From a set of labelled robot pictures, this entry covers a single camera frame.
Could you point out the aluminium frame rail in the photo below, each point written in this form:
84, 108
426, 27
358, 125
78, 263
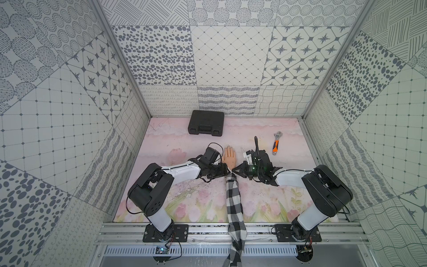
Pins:
341, 233

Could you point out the black plastic tool case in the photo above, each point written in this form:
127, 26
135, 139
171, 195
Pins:
206, 122

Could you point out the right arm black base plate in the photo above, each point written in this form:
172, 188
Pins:
292, 233

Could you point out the black white checkered sleeve forearm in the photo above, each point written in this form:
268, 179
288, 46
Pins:
235, 217

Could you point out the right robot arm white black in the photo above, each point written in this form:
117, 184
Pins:
328, 193

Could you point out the pink floral table mat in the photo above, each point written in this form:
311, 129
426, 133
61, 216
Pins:
168, 142

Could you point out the orange handle adjustable wrench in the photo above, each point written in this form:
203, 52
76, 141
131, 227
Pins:
277, 137

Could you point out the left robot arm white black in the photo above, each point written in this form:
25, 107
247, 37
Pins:
149, 191

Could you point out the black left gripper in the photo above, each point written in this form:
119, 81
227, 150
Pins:
219, 169

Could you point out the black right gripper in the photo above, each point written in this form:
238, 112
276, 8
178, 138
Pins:
242, 168

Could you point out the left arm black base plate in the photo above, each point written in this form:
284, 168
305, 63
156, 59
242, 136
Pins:
177, 232

